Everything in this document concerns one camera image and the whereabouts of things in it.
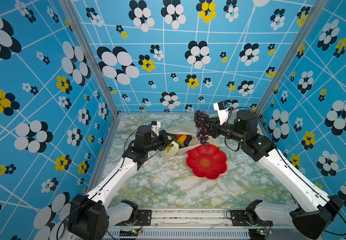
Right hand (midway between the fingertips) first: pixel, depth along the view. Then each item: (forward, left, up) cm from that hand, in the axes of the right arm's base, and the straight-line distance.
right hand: (202, 120), depth 67 cm
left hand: (-2, +11, -9) cm, 15 cm away
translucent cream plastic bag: (-6, +11, -17) cm, 21 cm away
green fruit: (+10, +10, -30) cm, 33 cm away
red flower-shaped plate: (-2, -7, -37) cm, 38 cm away
